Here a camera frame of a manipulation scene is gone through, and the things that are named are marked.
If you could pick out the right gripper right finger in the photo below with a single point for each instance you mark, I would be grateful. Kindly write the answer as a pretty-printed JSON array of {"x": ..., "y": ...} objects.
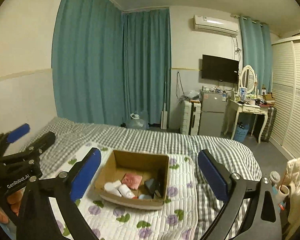
[{"x": 261, "y": 219}]

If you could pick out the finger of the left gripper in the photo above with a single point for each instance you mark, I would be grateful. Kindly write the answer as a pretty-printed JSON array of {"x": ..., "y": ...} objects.
[
  {"x": 37, "y": 142},
  {"x": 10, "y": 137}
]

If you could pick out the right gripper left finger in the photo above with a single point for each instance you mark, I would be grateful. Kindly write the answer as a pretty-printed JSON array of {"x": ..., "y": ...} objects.
[{"x": 36, "y": 217}]

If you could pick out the black box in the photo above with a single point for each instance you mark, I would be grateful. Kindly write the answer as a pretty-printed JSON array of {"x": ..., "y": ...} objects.
[{"x": 153, "y": 187}]

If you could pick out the white power adapter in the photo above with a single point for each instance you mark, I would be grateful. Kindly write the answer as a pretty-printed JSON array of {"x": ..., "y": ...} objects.
[{"x": 113, "y": 188}]

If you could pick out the red rose pattern wallet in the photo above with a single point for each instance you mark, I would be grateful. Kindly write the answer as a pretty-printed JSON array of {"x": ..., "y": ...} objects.
[{"x": 132, "y": 180}]

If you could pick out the grey checked bed cover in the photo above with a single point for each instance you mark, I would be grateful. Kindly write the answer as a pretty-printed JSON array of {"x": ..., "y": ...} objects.
[{"x": 73, "y": 141}]

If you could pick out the blue laundry basket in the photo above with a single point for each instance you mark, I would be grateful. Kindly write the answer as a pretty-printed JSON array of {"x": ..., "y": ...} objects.
[{"x": 241, "y": 132}]

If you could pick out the cream padded jacket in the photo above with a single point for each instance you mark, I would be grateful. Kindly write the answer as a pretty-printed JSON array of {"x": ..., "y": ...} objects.
[{"x": 292, "y": 178}]

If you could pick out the white floral quilted mat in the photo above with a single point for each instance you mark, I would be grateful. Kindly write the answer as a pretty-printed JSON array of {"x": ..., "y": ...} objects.
[{"x": 177, "y": 219}]

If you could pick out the white dressing table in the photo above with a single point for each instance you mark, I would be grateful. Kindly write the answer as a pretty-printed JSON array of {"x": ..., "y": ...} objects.
[{"x": 246, "y": 113}]

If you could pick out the grey mini fridge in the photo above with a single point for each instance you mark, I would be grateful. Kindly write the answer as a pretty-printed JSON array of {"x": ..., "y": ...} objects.
[{"x": 213, "y": 107}]

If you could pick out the dark suitcase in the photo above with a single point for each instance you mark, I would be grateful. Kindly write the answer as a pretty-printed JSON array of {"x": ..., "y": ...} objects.
[{"x": 267, "y": 131}]

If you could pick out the white suitcase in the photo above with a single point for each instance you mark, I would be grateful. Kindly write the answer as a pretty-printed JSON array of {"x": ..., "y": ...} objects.
[{"x": 190, "y": 120}]

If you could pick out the brown cardboard box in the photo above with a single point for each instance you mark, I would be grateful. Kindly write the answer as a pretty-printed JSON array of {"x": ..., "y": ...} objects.
[{"x": 144, "y": 164}]

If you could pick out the clear water jug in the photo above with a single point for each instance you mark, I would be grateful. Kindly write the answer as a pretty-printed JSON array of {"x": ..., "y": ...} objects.
[{"x": 138, "y": 121}]

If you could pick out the white tube with print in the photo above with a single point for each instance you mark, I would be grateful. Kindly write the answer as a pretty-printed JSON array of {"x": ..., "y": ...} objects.
[{"x": 126, "y": 192}]

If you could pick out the large teal curtain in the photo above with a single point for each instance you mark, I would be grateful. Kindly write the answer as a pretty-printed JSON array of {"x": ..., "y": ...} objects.
[{"x": 107, "y": 64}]

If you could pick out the white oval mirror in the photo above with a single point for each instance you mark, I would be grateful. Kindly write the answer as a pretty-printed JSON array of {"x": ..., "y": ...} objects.
[{"x": 248, "y": 79}]

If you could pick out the narrow teal curtain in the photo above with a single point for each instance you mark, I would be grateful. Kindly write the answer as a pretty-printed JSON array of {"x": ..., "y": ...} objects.
[{"x": 257, "y": 50}]

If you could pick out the white louvred wardrobe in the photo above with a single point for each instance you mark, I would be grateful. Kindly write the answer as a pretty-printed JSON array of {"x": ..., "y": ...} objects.
[{"x": 286, "y": 91}]

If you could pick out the white air conditioner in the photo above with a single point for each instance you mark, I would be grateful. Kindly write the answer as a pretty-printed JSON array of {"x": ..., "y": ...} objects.
[{"x": 215, "y": 25}]

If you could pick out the black wall television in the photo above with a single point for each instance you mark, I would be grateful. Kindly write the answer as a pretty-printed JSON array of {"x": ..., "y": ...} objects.
[{"x": 220, "y": 69}]

